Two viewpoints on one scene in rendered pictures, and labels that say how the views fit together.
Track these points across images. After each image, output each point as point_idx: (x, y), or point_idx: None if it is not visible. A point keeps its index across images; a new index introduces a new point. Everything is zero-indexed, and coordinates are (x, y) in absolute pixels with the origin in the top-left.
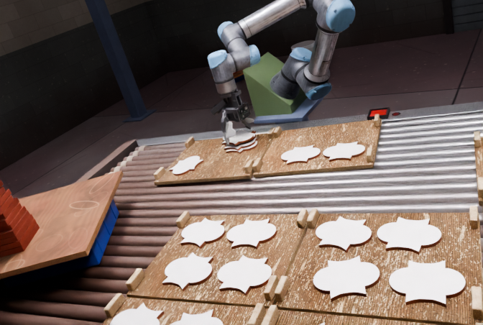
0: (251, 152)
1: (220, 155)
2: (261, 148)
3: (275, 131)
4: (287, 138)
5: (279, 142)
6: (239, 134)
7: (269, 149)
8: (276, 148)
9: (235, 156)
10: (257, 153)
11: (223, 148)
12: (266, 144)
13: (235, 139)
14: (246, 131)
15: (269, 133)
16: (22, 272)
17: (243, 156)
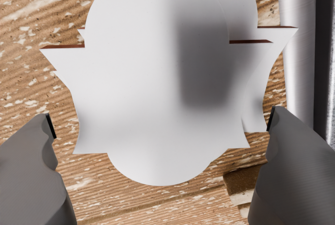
0: (117, 173)
1: (22, 45)
2: (151, 187)
3: (244, 216)
4: (230, 220)
5: (204, 211)
6: (184, 102)
7: (152, 210)
8: (161, 224)
9: (60, 134)
10: (115, 196)
11: None
12: (185, 184)
13: (114, 123)
14: (237, 117)
15: (233, 201)
16: None
17: (76, 164)
